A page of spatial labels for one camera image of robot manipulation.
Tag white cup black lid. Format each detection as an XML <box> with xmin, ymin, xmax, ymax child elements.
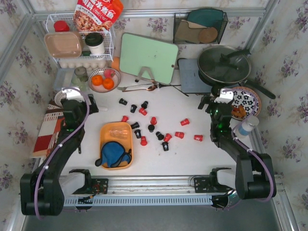
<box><xmin>85</xmin><ymin>32</ymin><xmax>105</xmax><ymax>55</ymax></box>

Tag right camera mount white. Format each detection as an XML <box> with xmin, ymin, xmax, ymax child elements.
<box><xmin>214</xmin><ymin>88</ymin><xmax>234</xmax><ymax>103</ymax></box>

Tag light blue plastic tray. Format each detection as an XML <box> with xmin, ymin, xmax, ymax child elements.
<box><xmin>53</xmin><ymin>68</ymin><xmax>74</xmax><ymax>91</ymax></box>

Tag pink fruit bowl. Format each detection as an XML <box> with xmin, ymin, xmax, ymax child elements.
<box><xmin>88</xmin><ymin>67</ymin><xmax>121</xmax><ymax>93</ymax></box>

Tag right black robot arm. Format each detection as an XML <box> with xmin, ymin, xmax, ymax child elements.
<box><xmin>198</xmin><ymin>95</ymin><xmax>277</xmax><ymax>201</ymax></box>

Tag red striped cloth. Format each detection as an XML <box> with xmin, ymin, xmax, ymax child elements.
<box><xmin>31</xmin><ymin>100</ymin><xmax>64</xmax><ymax>158</ymax></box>

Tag orange tangerine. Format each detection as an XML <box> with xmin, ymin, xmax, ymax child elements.
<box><xmin>91</xmin><ymin>75</ymin><xmax>103</xmax><ymax>86</ymax></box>
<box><xmin>103</xmin><ymin>78</ymin><xmax>115</xmax><ymax>90</ymax></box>

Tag glass pan lid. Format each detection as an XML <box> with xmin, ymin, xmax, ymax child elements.
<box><xmin>197</xmin><ymin>45</ymin><xmax>252</xmax><ymax>84</ymax></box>

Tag left camera mount white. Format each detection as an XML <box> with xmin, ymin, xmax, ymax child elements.
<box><xmin>62</xmin><ymin>87</ymin><xmax>84</xmax><ymax>102</ymax></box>

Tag grey tinted glass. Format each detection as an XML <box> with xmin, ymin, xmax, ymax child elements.
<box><xmin>74</xmin><ymin>66</ymin><xmax>89</xmax><ymax>82</ymax></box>

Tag flower patterned plate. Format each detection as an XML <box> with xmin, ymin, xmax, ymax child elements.
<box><xmin>231</xmin><ymin>87</ymin><xmax>262</xmax><ymax>121</ymax></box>

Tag white round strainer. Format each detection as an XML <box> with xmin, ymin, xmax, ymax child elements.
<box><xmin>54</xmin><ymin>91</ymin><xmax>66</xmax><ymax>107</ymax></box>

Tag white wire rack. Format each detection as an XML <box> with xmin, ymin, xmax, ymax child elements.
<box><xmin>45</xmin><ymin>13</ymin><xmax>115</xmax><ymax>62</ymax></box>

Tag egg tray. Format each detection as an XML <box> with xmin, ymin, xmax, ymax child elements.
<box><xmin>58</xmin><ymin>60</ymin><xmax>110</xmax><ymax>70</ymax></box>

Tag grey induction cooker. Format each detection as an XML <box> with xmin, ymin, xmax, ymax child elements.
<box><xmin>177</xmin><ymin>58</ymin><xmax>212</xmax><ymax>94</ymax></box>

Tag clear bottle blue label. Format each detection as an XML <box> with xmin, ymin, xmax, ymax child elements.
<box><xmin>236</xmin><ymin>116</ymin><xmax>259</xmax><ymax>138</ymax></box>

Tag black frying pan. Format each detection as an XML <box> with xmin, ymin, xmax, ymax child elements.
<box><xmin>197</xmin><ymin>45</ymin><xmax>276</xmax><ymax>100</ymax></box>

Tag beige plastic container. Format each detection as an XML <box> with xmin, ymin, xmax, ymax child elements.
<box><xmin>44</xmin><ymin>31</ymin><xmax>83</xmax><ymax>59</ymax></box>

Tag camera mount white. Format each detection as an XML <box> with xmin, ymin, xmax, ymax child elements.
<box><xmin>62</xmin><ymin>87</ymin><xmax>84</xmax><ymax>102</ymax></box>
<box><xmin>214</xmin><ymin>88</ymin><xmax>234</xmax><ymax>103</ymax></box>

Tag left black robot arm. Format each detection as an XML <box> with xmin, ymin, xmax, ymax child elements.
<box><xmin>20</xmin><ymin>94</ymin><xmax>99</xmax><ymax>218</ymax></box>

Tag fried food pieces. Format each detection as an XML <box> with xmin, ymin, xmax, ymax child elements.
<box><xmin>231</xmin><ymin>105</ymin><xmax>247</xmax><ymax>119</ymax></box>

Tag orange plastic storage basket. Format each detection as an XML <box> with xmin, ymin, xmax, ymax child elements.
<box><xmin>95</xmin><ymin>122</ymin><xmax>134</xmax><ymax>170</ymax></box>

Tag pink peach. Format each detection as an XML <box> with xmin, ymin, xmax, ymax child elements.
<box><xmin>103</xmin><ymin>68</ymin><xmax>116</xmax><ymax>78</ymax></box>

